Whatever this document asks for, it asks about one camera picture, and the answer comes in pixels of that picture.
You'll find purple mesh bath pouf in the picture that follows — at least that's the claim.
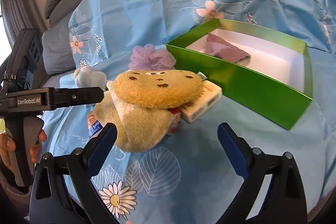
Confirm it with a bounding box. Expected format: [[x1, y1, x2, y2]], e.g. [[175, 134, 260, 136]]
[[128, 44, 177, 71]]

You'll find light blue floral sheet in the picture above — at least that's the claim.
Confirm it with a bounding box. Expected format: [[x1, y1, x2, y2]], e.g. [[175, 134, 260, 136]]
[[42, 0, 335, 223]]

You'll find red white knit sock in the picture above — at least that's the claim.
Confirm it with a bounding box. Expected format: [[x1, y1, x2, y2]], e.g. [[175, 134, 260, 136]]
[[167, 108, 181, 135]]

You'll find white tissue pack tree print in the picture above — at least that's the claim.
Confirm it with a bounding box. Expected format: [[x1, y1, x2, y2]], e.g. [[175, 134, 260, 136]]
[[180, 80, 223, 123]]

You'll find purple folded cloth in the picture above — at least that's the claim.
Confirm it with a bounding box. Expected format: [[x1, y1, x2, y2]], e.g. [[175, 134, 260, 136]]
[[204, 33, 250, 63]]

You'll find grey sofa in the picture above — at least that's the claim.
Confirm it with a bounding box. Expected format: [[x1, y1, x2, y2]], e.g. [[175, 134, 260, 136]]
[[1, 0, 82, 89]]

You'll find person's left hand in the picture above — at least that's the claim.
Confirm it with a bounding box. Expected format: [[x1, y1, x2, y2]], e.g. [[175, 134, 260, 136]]
[[0, 130, 49, 175]]

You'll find white blue plush toy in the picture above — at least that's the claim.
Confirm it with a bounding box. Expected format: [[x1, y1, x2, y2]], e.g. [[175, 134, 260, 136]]
[[73, 66, 107, 90]]

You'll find blue small packet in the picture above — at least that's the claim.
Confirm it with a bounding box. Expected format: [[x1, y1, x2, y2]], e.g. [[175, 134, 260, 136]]
[[87, 113, 103, 138]]

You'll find beige fluffy towel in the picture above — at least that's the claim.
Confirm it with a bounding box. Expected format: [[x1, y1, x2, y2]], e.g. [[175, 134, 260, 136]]
[[93, 90, 174, 152]]

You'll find green cardboard box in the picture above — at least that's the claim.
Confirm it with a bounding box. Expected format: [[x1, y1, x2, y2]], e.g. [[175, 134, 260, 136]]
[[166, 19, 313, 130]]

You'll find yellow cookie plush toy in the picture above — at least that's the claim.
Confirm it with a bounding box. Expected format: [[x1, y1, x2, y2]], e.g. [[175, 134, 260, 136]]
[[112, 70, 203, 109]]

